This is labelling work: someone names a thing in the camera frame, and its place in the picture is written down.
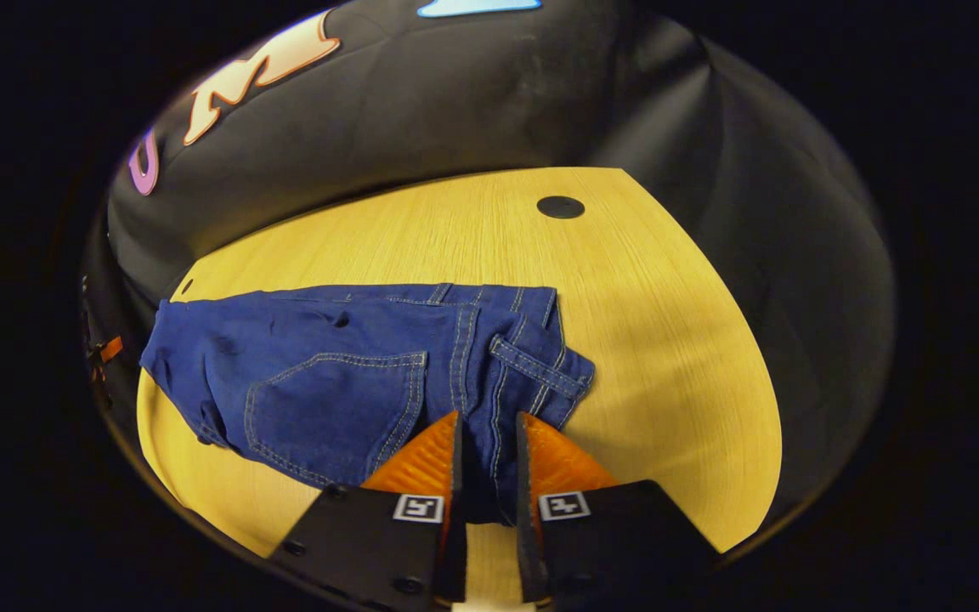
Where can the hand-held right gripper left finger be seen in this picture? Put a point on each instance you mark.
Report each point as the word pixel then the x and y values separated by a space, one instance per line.
pixel 459 476

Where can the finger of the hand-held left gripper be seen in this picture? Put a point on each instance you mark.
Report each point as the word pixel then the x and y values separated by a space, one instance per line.
pixel 110 349

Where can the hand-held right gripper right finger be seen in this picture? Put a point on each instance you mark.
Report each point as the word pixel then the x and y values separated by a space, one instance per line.
pixel 525 544

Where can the blue denim jeans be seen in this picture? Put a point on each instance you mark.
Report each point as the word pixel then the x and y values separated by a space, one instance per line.
pixel 328 382

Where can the black backdrop cloth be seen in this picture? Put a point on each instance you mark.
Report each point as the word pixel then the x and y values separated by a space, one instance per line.
pixel 540 102

